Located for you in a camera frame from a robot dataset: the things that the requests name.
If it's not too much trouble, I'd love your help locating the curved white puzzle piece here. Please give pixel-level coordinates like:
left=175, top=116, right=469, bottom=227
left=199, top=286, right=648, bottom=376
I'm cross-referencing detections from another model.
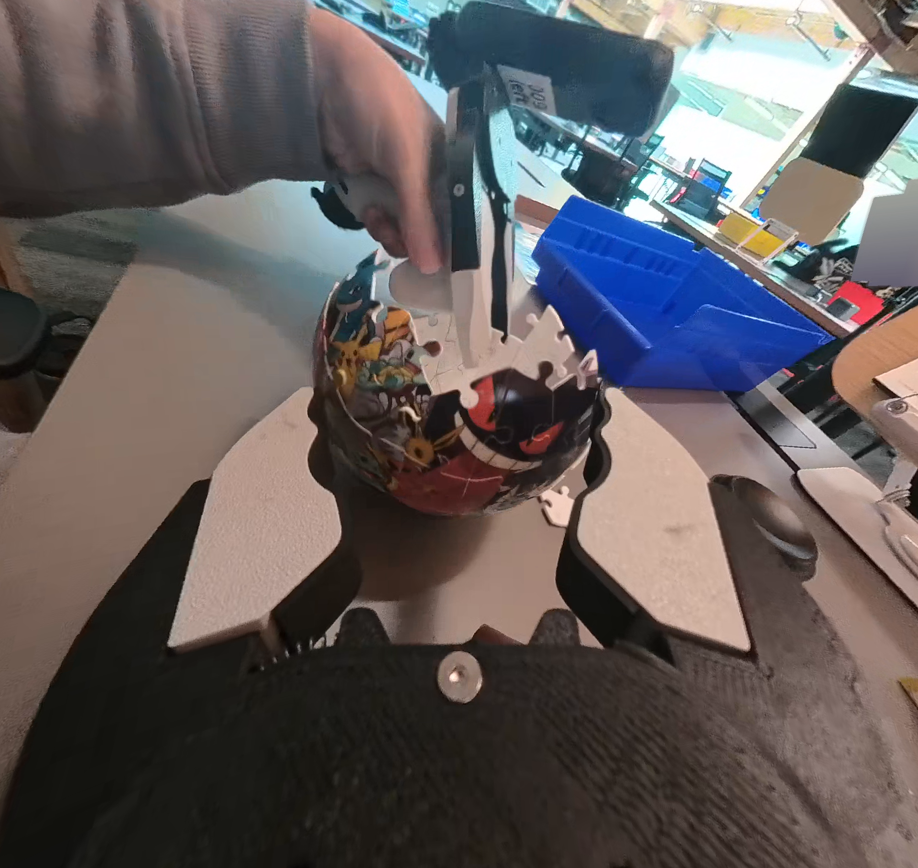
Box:
left=538, top=486, right=576, bottom=529

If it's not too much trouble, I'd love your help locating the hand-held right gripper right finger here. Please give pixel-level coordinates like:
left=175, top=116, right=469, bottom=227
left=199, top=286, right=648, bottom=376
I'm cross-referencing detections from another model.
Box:
left=555, top=385, right=753, bottom=654

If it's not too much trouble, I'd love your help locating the yellow box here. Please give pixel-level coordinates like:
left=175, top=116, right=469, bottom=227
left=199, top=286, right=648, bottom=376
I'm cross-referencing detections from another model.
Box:
left=717, top=210, right=798, bottom=261

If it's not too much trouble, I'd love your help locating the printed instruction sheet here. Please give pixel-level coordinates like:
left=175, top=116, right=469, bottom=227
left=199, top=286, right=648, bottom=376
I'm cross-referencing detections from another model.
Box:
left=872, top=357, right=918, bottom=401

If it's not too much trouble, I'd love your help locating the wooden board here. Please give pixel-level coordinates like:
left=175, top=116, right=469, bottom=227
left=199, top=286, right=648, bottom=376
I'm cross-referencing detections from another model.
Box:
left=832, top=307, right=918, bottom=428

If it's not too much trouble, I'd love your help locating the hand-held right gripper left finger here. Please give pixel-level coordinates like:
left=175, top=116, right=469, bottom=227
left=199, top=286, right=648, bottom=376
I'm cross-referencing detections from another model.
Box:
left=167, top=385, right=364, bottom=657

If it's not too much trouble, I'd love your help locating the white puzzle ball half shell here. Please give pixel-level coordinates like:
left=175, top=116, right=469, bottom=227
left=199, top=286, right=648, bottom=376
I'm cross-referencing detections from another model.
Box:
left=312, top=250, right=605, bottom=519

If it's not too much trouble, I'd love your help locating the white stand base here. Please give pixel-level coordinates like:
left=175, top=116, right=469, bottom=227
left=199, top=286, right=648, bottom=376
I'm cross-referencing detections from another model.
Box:
left=796, top=466, right=918, bottom=607

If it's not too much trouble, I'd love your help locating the black dome stand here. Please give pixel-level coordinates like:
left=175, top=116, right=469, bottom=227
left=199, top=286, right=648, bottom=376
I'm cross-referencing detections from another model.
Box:
left=709, top=473, right=820, bottom=585

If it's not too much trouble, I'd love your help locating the person's left hand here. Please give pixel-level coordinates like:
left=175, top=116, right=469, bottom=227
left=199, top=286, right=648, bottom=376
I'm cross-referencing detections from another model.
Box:
left=308, top=6, right=451, bottom=275

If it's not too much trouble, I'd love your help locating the blue plastic bin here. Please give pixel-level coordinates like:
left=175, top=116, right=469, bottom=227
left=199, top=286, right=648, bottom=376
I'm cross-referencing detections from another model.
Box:
left=531, top=195, right=838, bottom=393

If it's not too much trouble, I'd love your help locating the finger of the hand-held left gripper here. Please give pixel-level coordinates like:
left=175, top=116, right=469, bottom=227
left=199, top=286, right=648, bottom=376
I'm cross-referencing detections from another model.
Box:
left=389, top=82, right=504, bottom=374
left=477, top=82, right=519, bottom=345

